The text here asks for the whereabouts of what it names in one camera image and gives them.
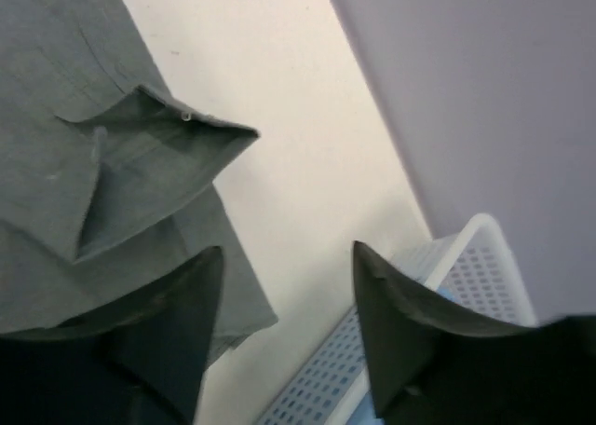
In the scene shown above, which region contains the grey long sleeve shirt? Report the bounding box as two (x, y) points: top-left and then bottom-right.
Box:
(1, 0), (278, 356)

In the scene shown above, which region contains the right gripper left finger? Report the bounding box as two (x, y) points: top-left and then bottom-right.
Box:
(60, 246), (224, 424)

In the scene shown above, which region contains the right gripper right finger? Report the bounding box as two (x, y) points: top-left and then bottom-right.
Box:
(352, 241), (540, 418)

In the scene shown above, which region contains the white plastic basket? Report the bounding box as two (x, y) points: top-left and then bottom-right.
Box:
(256, 213), (537, 424)

